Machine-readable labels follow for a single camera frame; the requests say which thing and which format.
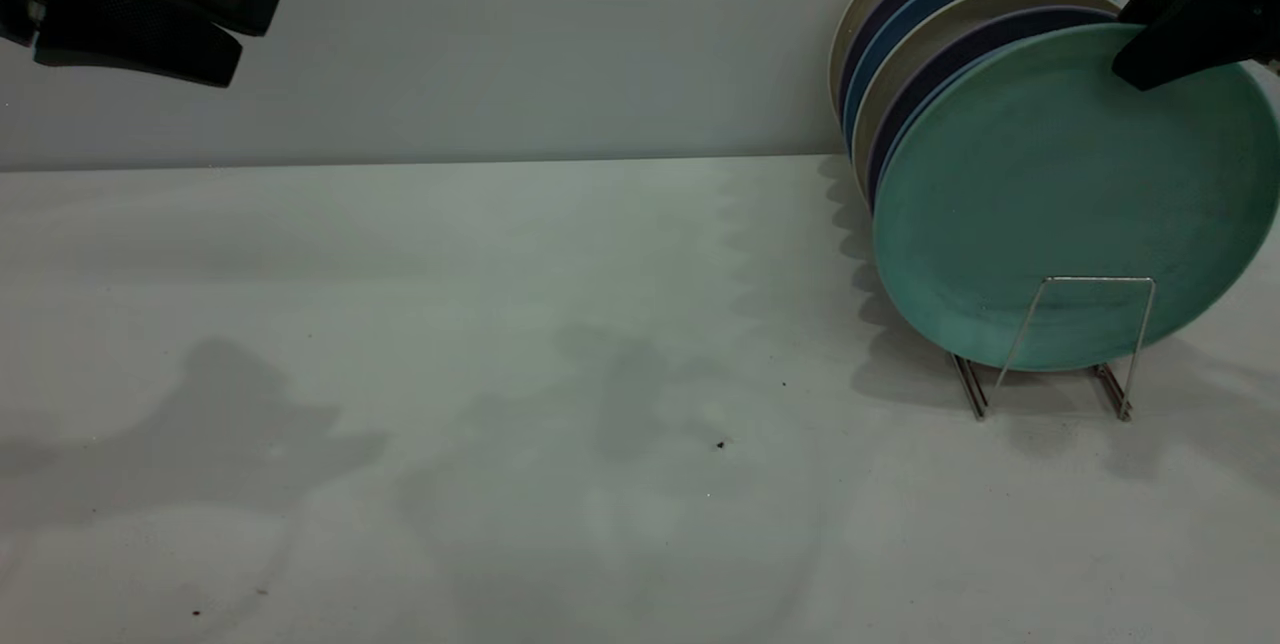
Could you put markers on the green round plate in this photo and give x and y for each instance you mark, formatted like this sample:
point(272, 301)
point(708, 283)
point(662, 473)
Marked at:
point(1050, 194)

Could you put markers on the purple round plate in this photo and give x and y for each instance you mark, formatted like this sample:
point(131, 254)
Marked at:
point(935, 69)

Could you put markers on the blue round plate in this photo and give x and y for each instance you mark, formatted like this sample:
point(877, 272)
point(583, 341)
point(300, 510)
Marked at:
point(905, 22)

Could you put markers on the dark navy round plate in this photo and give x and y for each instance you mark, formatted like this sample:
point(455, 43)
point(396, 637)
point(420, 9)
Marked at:
point(900, 2)

